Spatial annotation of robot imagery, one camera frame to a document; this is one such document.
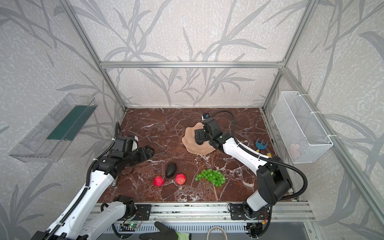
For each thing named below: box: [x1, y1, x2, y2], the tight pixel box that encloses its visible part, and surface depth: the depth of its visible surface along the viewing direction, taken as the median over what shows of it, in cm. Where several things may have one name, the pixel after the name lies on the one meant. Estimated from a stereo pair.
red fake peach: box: [175, 173, 187, 186], surface depth 82 cm
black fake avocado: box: [165, 162, 177, 179], surface depth 86 cm
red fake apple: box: [153, 176, 165, 187], surface depth 82 cm
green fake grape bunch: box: [195, 168, 227, 187], surface depth 84 cm
